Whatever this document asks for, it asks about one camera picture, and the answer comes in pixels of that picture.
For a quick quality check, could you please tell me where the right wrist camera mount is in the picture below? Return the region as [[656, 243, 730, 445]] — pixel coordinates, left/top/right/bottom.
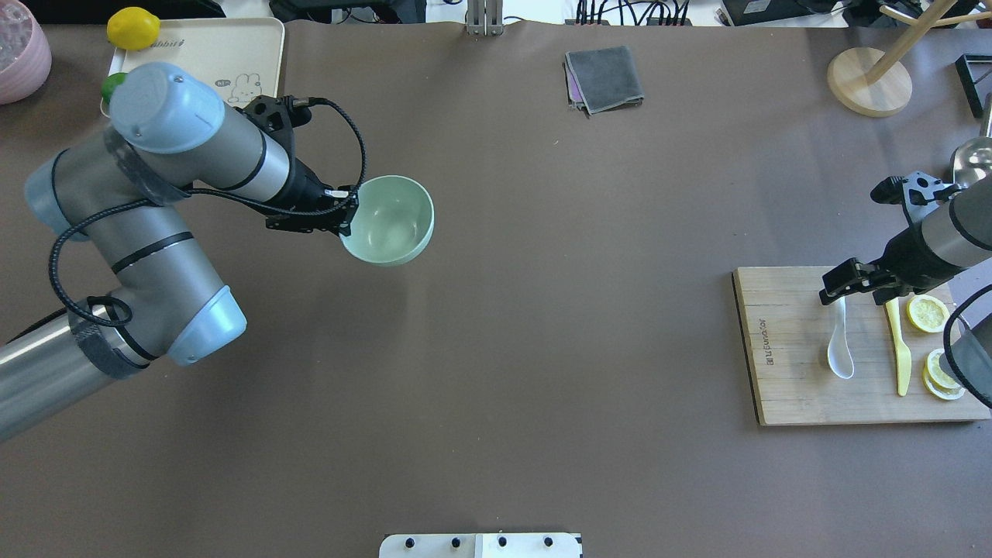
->
[[870, 172, 963, 206]]

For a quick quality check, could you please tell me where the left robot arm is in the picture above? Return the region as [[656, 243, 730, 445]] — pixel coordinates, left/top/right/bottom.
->
[[2, 61, 366, 440]]

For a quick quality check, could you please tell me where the green lime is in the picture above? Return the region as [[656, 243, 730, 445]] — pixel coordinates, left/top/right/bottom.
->
[[102, 73, 128, 105]]

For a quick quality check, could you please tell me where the cream plastic tray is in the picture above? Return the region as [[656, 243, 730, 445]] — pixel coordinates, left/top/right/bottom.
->
[[100, 18, 286, 116]]

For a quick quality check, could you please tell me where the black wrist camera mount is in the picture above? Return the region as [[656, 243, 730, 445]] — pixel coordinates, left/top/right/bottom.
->
[[238, 95, 312, 154]]

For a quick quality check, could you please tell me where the yellow plastic knife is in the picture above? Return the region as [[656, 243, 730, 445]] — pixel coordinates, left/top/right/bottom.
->
[[883, 299, 913, 397]]

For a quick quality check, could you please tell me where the grey folded cloth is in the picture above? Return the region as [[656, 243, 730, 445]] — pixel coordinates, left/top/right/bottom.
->
[[563, 46, 645, 115]]

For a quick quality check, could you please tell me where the green ceramic bowl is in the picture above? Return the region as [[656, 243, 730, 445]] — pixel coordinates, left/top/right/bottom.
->
[[340, 174, 435, 267]]

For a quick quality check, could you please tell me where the lemon slice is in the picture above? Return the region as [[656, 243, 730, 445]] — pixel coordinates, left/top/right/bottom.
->
[[922, 349, 965, 401], [904, 295, 952, 333]]

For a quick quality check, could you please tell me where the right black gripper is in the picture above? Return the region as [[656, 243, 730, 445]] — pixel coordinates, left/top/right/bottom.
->
[[819, 232, 931, 306]]

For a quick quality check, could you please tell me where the pink bowl with ice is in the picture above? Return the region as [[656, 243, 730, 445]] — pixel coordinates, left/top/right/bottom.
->
[[1, 1, 52, 105]]

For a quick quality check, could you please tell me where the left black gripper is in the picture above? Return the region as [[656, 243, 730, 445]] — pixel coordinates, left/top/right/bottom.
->
[[265, 180, 359, 236]]

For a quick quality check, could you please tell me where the wooden cutting board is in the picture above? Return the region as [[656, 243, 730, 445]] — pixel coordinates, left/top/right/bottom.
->
[[732, 265, 990, 426]]

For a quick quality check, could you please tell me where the aluminium frame post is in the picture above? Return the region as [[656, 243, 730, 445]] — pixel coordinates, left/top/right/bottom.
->
[[465, 0, 505, 36]]

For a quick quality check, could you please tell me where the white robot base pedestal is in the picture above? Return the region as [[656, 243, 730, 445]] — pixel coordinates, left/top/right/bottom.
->
[[378, 531, 584, 557]]

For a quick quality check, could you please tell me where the white plastic spoon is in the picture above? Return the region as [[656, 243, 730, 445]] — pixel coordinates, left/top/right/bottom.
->
[[826, 298, 856, 379]]

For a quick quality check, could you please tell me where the wooden mug tree stand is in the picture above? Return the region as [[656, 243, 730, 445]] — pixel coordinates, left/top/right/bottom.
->
[[826, 1, 990, 118]]

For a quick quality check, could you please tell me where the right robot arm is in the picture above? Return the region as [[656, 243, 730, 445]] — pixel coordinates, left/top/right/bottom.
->
[[818, 172, 991, 406]]

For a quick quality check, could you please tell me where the yellow lemon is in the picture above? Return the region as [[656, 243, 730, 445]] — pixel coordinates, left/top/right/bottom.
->
[[106, 6, 162, 52]]

